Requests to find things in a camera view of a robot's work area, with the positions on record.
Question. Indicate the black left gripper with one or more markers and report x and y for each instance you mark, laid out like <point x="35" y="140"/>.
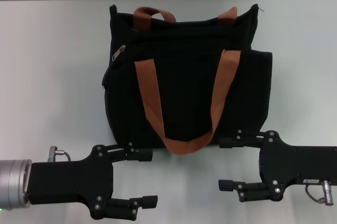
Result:
<point x="71" y="182"/>

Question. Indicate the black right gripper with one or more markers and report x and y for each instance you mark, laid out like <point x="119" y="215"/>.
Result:
<point x="297" y="164"/>

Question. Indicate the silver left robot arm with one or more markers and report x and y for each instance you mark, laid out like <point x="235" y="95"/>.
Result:
<point x="13" y="182"/>

